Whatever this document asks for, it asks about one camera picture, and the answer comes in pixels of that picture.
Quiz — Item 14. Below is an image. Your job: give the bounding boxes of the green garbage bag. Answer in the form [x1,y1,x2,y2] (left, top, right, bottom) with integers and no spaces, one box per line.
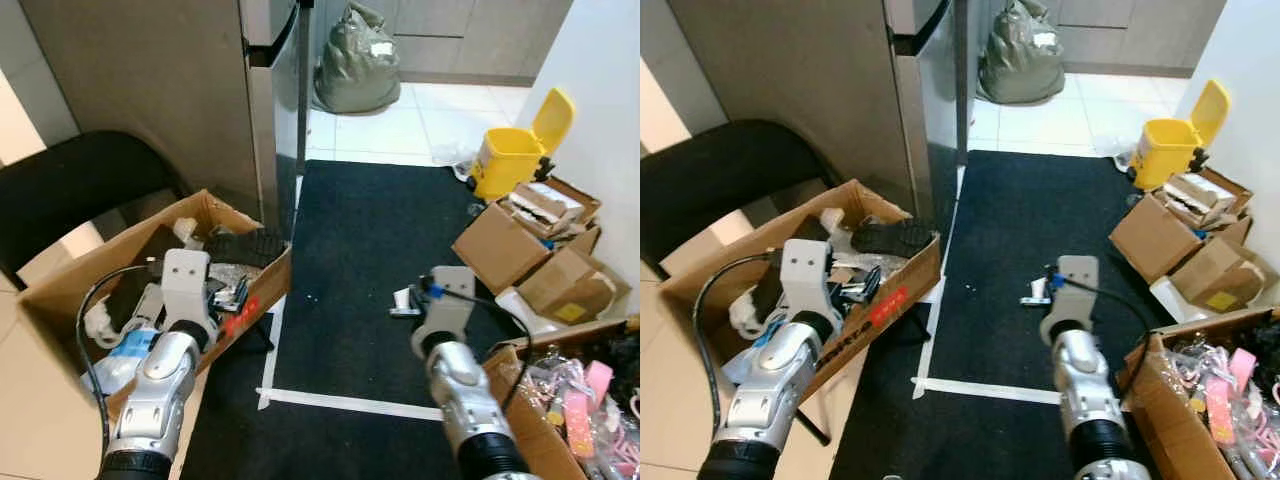
[977,0,1067,105]
[312,2,403,115]

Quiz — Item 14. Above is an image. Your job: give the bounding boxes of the white tape line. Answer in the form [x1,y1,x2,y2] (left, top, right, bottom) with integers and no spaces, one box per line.
[257,175,446,423]
[912,165,1063,406]

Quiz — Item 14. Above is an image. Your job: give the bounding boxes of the large open cardboard box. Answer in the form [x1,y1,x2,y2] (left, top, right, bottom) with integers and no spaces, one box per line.
[17,189,294,421]
[658,178,944,401]

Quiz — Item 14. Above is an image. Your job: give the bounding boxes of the cardboard box yellow sticker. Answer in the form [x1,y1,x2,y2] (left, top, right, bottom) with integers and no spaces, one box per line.
[515,245,633,327]
[1168,235,1280,316]

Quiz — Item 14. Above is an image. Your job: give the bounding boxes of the open cardboard box white contents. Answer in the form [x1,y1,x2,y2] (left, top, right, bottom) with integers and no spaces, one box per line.
[1108,168,1254,284]
[451,177,604,294]

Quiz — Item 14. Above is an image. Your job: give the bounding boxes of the blue white plastic bag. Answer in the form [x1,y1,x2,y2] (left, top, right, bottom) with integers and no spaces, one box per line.
[95,328,166,396]
[722,330,781,386]

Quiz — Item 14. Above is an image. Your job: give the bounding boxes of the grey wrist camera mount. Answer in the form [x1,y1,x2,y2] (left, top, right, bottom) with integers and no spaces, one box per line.
[1040,256,1101,346]
[782,239,843,326]
[410,266,478,356]
[160,249,221,341]

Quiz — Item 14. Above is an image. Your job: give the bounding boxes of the pink packaged item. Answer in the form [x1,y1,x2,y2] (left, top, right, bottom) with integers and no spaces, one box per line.
[563,360,616,461]
[1205,348,1259,446]

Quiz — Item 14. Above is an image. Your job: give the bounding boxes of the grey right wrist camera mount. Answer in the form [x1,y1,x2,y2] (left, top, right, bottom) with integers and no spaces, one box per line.
[1040,256,1101,346]
[410,266,478,356]

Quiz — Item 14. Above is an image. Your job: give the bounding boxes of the white plastic piece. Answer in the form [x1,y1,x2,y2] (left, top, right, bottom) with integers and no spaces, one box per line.
[495,287,549,338]
[1148,275,1196,323]

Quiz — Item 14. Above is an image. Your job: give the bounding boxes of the black ribbed rubber item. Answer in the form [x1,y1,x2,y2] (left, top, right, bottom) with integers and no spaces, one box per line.
[203,227,288,271]
[850,218,939,259]

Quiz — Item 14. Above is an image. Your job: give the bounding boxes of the black chair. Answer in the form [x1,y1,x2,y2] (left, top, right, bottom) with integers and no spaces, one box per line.
[0,130,189,291]
[640,119,836,271]

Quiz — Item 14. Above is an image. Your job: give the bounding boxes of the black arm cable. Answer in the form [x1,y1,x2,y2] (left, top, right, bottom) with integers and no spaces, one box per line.
[75,262,166,451]
[692,252,786,401]
[430,285,534,411]
[1050,275,1154,396]

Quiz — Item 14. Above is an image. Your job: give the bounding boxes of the black carpet mat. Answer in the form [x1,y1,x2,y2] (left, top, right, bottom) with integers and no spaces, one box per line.
[828,148,1186,480]
[180,158,561,480]

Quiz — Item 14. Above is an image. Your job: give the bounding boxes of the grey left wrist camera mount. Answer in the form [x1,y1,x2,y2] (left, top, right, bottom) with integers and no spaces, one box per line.
[782,239,843,326]
[160,249,221,341]

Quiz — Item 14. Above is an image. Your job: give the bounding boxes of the grey kitchen cabinet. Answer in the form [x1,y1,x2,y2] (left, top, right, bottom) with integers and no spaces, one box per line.
[1055,0,1229,79]
[395,0,573,88]

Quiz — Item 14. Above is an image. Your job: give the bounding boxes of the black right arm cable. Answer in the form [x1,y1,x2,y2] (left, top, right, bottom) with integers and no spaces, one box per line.
[1050,275,1154,396]
[430,285,534,411]

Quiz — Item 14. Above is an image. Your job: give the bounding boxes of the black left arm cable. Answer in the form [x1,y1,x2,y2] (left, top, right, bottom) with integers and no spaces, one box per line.
[75,262,166,451]
[692,252,786,401]

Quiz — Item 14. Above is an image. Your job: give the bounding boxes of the grey fridge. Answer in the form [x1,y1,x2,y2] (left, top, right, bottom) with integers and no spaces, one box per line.
[18,0,313,229]
[665,0,961,223]

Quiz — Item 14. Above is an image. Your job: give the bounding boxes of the cardboard box with pink items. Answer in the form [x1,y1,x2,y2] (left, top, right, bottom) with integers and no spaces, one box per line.
[482,318,641,480]
[1117,305,1280,480]

